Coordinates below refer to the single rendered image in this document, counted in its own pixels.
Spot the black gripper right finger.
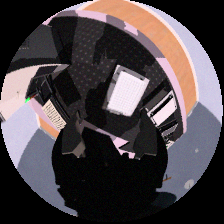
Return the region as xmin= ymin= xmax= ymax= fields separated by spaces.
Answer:
xmin=133 ymin=109 xmax=168 ymax=188

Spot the white button panel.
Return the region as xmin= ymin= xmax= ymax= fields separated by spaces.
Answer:
xmin=166 ymin=135 xmax=174 ymax=149

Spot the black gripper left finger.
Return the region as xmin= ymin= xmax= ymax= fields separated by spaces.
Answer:
xmin=52 ymin=110 xmax=86 ymax=185

